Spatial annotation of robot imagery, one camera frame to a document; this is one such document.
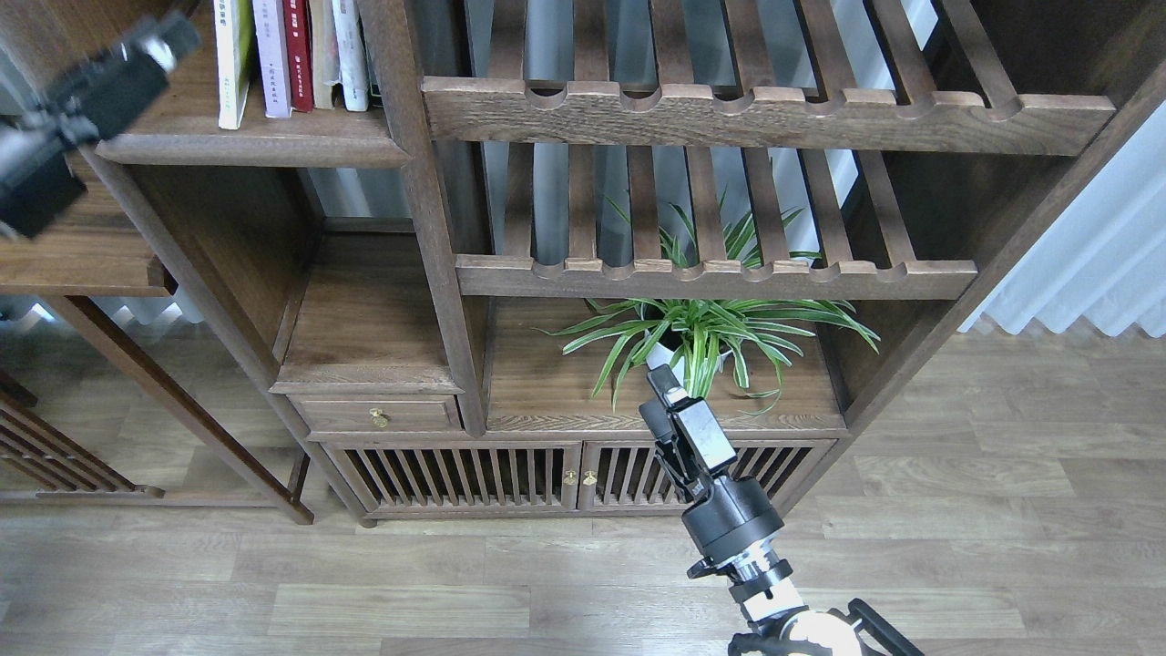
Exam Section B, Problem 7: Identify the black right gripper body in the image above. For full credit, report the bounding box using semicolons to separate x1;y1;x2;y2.
654;397;784;563

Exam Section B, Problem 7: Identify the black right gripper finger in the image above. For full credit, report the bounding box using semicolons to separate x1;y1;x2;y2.
647;365;689;411
639;403;670;447

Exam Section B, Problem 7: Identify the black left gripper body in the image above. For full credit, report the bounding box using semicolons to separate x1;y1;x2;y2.
1;50;174;238

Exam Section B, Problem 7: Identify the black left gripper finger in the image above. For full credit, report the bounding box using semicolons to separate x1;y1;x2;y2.
146;10;201;75

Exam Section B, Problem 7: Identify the yellow cover book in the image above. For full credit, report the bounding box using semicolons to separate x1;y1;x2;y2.
213;1;255;131

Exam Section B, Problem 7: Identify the pale purple book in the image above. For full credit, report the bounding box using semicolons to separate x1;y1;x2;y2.
251;1;292;118

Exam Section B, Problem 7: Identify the red cover book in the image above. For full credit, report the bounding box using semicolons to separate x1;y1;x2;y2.
283;0;315;113

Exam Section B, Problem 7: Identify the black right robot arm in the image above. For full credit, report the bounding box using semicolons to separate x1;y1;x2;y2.
639;365;921;655

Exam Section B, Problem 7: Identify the wooden side shelf unit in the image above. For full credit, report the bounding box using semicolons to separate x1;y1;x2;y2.
3;147;315;525

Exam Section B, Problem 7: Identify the white plant pot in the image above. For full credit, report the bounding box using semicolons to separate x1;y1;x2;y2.
646;331;689;383

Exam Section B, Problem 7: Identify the green spider plant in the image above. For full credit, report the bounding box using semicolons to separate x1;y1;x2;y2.
547;191;881;418

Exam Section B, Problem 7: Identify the tan spine upright book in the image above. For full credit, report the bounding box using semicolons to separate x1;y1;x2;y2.
308;0;340;110

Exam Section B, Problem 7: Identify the green spine upright book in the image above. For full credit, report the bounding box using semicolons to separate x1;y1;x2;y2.
365;48;384;108

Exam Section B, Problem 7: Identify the dark wooden bookshelf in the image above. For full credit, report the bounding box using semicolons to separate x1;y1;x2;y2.
0;0;1166;529

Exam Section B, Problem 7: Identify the brass drawer knob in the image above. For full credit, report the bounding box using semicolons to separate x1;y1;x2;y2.
368;408;391;429

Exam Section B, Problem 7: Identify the white curtain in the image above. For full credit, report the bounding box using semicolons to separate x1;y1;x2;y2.
958;107;1165;339

